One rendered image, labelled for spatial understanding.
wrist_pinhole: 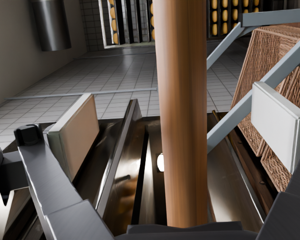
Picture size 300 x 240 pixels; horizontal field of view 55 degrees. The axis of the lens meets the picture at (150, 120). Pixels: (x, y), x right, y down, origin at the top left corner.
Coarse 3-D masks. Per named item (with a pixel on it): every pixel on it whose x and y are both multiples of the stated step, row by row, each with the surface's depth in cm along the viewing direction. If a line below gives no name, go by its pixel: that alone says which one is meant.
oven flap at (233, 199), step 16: (208, 128) 157; (224, 144) 135; (208, 160) 129; (224, 160) 123; (208, 176) 118; (224, 176) 113; (240, 176) 109; (224, 192) 105; (240, 192) 101; (224, 208) 98; (240, 208) 95; (256, 208) 89; (256, 224) 86
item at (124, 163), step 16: (128, 128) 129; (144, 128) 174; (128, 144) 122; (128, 160) 116; (112, 176) 93; (112, 192) 87; (128, 192) 105; (112, 208) 84; (128, 208) 101; (112, 224) 81; (128, 224) 96
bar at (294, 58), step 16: (240, 16) 94; (256, 16) 93; (272, 16) 93; (288, 16) 92; (240, 32) 96; (224, 48) 98; (208, 64) 100; (288, 64) 52; (272, 80) 53; (240, 112) 56; (224, 128) 57; (208, 144) 58; (208, 192) 45; (208, 208) 41
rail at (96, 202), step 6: (126, 114) 148; (120, 126) 134; (120, 132) 127; (114, 144) 116; (114, 150) 111; (114, 156) 107; (108, 162) 103; (108, 168) 99; (108, 174) 95; (102, 180) 92; (102, 186) 89; (102, 192) 86; (96, 198) 84; (96, 204) 81
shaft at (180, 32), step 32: (160, 0) 15; (192, 0) 15; (160, 32) 16; (192, 32) 16; (160, 64) 17; (192, 64) 16; (160, 96) 18; (192, 96) 17; (192, 128) 17; (192, 160) 18; (192, 192) 19; (192, 224) 20
